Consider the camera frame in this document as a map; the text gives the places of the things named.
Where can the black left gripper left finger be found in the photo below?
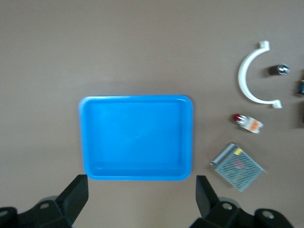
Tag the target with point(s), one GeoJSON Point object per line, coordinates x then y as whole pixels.
{"type": "Point", "coordinates": [71, 199]}

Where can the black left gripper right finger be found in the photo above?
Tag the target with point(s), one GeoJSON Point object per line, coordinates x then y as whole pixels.
{"type": "Point", "coordinates": [209, 204]}

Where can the black cylindrical capacitor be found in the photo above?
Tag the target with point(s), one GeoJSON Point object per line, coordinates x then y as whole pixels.
{"type": "Point", "coordinates": [281, 69]}

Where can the perforated metal power supply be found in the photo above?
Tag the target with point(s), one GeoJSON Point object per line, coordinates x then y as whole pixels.
{"type": "Point", "coordinates": [237, 168]}

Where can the blue plastic tray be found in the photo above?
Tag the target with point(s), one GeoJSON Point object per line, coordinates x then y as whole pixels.
{"type": "Point", "coordinates": [137, 137]}

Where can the plain orange button box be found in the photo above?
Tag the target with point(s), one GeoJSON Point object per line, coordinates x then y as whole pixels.
{"type": "Point", "coordinates": [301, 116]}

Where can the white curved pipe clamp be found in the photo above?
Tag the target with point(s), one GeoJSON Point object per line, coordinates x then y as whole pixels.
{"type": "Point", "coordinates": [242, 78]}

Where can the brown table cover sheet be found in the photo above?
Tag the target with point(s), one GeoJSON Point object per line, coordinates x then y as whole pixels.
{"type": "Point", "coordinates": [118, 47]}

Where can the red push button switch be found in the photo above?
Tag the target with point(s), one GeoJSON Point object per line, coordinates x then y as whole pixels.
{"type": "Point", "coordinates": [251, 124]}

